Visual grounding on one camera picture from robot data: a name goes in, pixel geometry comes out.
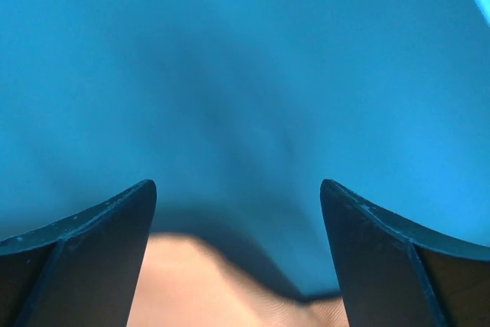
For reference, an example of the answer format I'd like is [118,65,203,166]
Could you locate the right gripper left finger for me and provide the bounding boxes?
[1,180,156,327]

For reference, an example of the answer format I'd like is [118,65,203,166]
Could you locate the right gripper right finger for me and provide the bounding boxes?
[320,180,489,327]

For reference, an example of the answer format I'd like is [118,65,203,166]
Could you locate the orange trousers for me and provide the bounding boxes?
[128,234,348,327]

